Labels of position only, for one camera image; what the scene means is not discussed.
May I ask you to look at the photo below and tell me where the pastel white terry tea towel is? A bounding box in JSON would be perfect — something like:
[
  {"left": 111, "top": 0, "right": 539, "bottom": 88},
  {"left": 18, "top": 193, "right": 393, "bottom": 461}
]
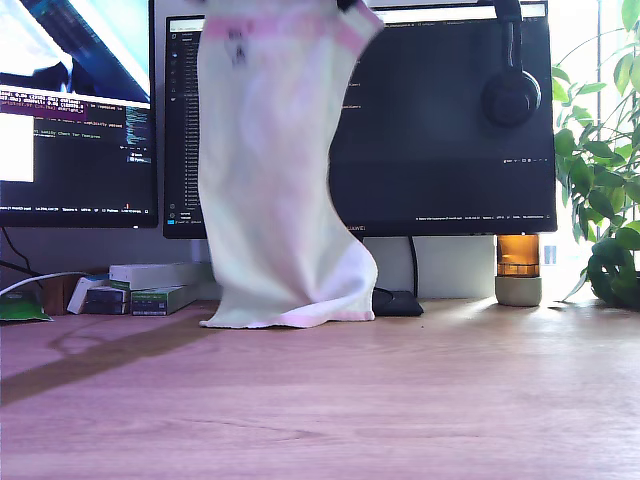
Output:
[{"left": 198, "top": 0, "right": 386, "bottom": 330}]

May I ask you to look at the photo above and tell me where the black Huawei computer monitor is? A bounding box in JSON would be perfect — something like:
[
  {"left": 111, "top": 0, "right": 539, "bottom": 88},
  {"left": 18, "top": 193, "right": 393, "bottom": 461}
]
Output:
[{"left": 162, "top": 0, "right": 559, "bottom": 317}]

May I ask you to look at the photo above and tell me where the black over-ear headphones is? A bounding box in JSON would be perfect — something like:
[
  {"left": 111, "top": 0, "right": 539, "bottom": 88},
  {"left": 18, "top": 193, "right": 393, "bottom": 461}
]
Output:
[{"left": 480, "top": 0, "right": 542, "bottom": 127}]

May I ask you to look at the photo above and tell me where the black monitor with terminal window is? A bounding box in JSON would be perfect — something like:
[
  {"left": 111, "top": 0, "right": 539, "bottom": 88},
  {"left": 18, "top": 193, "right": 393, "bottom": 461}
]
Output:
[{"left": 0, "top": 0, "right": 160, "bottom": 230}]

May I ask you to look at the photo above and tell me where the amber glass jar grey base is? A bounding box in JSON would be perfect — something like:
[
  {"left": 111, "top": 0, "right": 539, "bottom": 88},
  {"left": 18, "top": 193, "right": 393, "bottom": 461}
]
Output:
[{"left": 494, "top": 233, "right": 544, "bottom": 307}]

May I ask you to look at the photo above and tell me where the green and white box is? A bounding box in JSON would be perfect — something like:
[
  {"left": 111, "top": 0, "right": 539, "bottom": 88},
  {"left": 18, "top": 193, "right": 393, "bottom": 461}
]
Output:
[{"left": 130, "top": 283, "right": 201, "bottom": 317}]

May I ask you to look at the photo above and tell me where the small dark flat box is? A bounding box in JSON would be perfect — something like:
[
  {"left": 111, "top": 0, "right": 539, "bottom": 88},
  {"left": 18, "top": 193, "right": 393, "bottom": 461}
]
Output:
[
  {"left": 84, "top": 301, "right": 131, "bottom": 316},
  {"left": 85, "top": 287, "right": 132, "bottom": 304}
]

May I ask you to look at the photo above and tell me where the small white blue box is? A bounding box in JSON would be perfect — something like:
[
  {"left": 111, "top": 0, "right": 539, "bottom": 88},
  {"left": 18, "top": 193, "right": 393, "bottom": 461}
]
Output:
[{"left": 67, "top": 275, "right": 112, "bottom": 316}]

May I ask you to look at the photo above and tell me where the brown cardboard box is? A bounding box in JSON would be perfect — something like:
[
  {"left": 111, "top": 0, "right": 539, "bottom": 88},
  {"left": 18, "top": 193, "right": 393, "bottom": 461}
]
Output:
[{"left": 39, "top": 272, "right": 111, "bottom": 317}]

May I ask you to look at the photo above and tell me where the green plastic packet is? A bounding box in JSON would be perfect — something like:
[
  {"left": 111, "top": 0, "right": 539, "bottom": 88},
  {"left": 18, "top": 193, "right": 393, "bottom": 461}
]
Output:
[{"left": 0, "top": 289, "right": 54, "bottom": 322}]

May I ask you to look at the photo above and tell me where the green leafy houseplant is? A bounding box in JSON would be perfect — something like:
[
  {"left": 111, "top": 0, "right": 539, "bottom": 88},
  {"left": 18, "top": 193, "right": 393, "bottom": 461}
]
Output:
[{"left": 552, "top": 0, "right": 640, "bottom": 309}]

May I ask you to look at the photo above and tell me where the black monitor power cable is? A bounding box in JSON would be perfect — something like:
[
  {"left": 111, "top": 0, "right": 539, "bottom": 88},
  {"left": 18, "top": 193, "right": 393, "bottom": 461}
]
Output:
[{"left": 408, "top": 235, "right": 420, "bottom": 296}]

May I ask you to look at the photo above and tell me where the thin black wall cable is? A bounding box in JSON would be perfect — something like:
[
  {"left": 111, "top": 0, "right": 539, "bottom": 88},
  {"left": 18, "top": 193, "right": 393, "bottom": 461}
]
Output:
[{"left": 0, "top": 227, "right": 46, "bottom": 281}]

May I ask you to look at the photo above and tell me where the white cable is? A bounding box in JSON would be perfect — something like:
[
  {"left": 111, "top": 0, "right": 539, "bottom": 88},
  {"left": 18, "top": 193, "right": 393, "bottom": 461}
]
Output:
[{"left": 0, "top": 271, "right": 96, "bottom": 299}]

